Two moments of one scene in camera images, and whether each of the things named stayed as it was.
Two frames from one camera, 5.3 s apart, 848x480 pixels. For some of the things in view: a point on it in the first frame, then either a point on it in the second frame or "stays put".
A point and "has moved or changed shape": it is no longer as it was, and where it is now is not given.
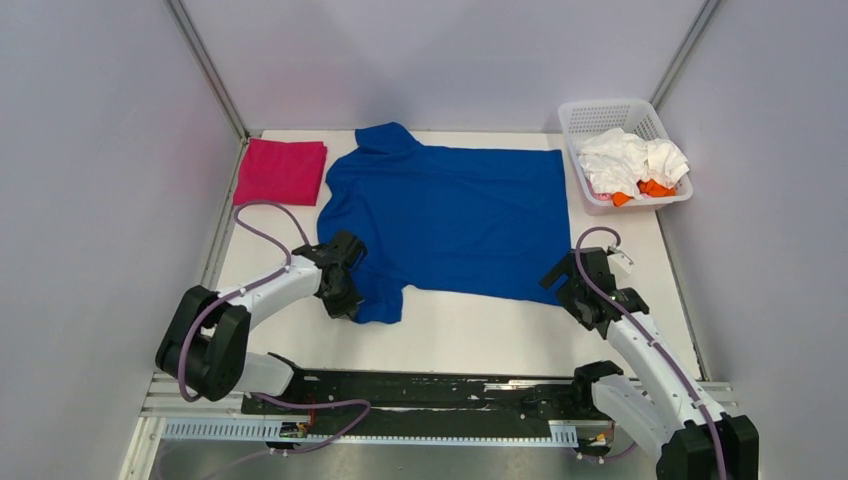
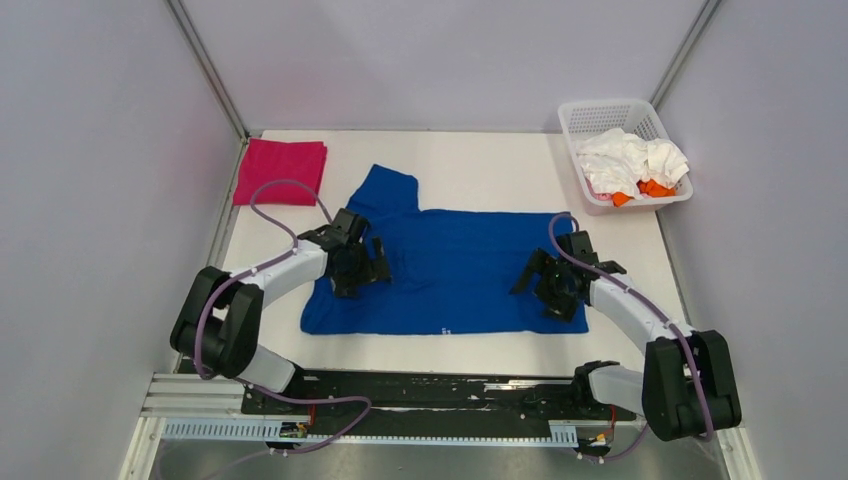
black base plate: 367,401 stays put
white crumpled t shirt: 623,161 stays put
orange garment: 649,187 stays put
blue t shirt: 484,222 has moved or changed shape
